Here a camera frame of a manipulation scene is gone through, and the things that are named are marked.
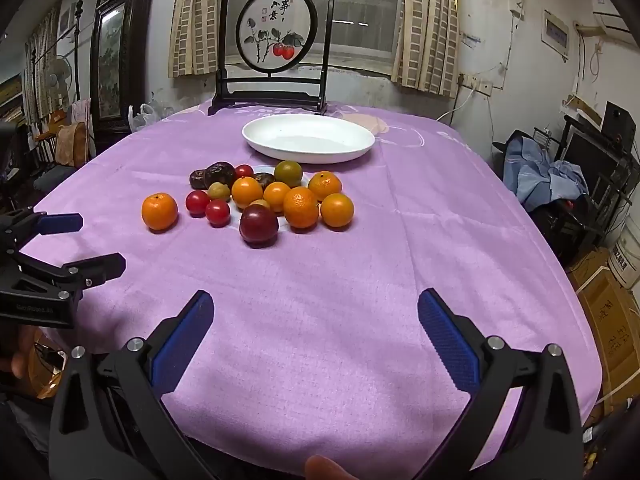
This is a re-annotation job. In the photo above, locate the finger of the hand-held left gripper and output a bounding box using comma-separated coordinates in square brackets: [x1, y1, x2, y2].
[10, 252, 127, 289]
[0, 210, 84, 251]

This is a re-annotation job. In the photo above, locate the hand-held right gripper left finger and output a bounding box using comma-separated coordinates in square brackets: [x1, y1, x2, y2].
[48, 290, 221, 480]

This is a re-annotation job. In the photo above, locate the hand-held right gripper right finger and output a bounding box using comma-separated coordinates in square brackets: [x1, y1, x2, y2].
[417, 288, 586, 480]

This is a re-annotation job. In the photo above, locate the dark red plum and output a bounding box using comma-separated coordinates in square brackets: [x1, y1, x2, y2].
[239, 204, 280, 249]

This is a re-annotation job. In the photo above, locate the green tangerine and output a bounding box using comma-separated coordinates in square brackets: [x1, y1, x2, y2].
[273, 160, 303, 188]

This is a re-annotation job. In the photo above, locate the white oval plate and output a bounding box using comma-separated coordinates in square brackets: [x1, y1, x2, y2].
[242, 113, 376, 164]

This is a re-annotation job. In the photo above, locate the person's left hand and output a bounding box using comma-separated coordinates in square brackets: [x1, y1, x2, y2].
[9, 345, 35, 380]

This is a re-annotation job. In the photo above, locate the chair with brown cushion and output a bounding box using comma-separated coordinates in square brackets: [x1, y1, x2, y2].
[39, 120, 96, 171]

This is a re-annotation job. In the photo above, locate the clear plastic bag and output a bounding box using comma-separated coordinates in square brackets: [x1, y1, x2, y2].
[128, 103, 163, 134]

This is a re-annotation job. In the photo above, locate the purple tablecloth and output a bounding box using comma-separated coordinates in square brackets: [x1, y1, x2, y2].
[20, 99, 603, 478]

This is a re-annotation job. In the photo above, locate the white standing fan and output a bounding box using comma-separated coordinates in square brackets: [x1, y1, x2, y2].
[44, 54, 74, 111]

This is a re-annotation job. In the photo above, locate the cardboard box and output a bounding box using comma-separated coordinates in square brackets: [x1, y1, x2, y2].
[567, 247, 640, 416]

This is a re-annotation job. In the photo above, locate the black coat stand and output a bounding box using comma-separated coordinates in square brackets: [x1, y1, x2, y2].
[72, 0, 85, 103]

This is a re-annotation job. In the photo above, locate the dark wooden framed cabinet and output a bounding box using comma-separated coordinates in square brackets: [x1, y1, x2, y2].
[90, 0, 157, 136]

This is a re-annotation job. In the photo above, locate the blue cloth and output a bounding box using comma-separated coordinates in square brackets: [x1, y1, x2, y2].
[502, 135, 590, 211]

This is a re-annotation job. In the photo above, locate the white bucket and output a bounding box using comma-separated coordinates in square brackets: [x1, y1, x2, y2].
[607, 220, 640, 291]

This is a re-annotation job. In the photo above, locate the black monitor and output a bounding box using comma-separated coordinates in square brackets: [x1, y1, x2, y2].
[560, 125, 626, 206]

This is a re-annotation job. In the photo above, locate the beige checked curtain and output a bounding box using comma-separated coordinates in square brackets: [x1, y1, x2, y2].
[167, 0, 231, 79]
[391, 0, 462, 99]

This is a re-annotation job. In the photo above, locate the black speaker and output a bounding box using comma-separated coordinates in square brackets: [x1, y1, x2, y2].
[600, 101, 638, 155]

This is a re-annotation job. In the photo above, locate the black metal chair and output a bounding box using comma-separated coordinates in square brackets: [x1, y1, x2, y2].
[208, 0, 337, 117]

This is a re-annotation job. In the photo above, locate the window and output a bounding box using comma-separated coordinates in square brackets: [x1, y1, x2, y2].
[224, 0, 404, 68]

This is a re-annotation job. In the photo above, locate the white air conditioner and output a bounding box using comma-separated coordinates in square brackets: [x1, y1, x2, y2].
[590, 0, 636, 47]

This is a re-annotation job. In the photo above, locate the white wall socket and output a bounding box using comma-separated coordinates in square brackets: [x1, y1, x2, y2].
[459, 74, 493, 96]

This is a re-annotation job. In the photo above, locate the white wall panel box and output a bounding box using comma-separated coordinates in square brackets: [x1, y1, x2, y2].
[542, 9, 572, 63]

